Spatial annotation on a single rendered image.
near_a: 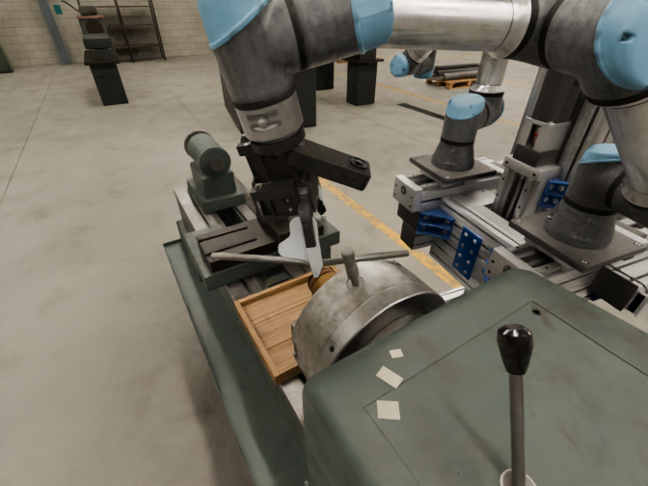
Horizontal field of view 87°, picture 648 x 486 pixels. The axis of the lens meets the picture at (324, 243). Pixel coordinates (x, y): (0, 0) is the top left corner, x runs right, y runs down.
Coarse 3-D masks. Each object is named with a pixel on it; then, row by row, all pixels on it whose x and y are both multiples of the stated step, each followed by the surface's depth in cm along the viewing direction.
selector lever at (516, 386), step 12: (516, 384) 33; (516, 396) 33; (516, 408) 33; (516, 420) 33; (516, 432) 33; (516, 444) 33; (516, 456) 34; (516, 468) 34; (504, 480) 35; (516, 480) 34; (528, 480) 35
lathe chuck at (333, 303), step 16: (368, 272) 64; (384, 272) 64; (400, 272) 66; (320, 288) 64; (336, 288) 63; (368, 288) 61; (384, 288) 60; (320, 304) 63; (336, 304) 61; (352, 304) 59; (304, 320) 64; (320, 320) 61; (336, 320) 59; (304, 336) 64; (320, 336) 60; (304, 352) 64; (320, 352) 60; (304, 368) 65
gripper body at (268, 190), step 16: (240, 144) 43; (256, 144) 41; (272, 144) 40; (288, 144) 41; (256, 160) 44; (272, 160) 44; (256, 176) 47; (272, 176) 46; (288, 176) 46; (304, 176) 45; (256, 192) 45; (272, 192) 45; (288, 192) 45; (304, 192) 45; (256, 208) 47; (272, 208) 47; (288, 208) 47
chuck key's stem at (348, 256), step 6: (342, 252) 57; (348, 252) 56; (342, 258) 57; (348, 258) 56; (354, 258) 57; (348, 264) 57; (354, 264) 58; (348, 270) 58; (354, 270) 58; (348, 276) 60; (354, 276) 59; (354, 282) 61
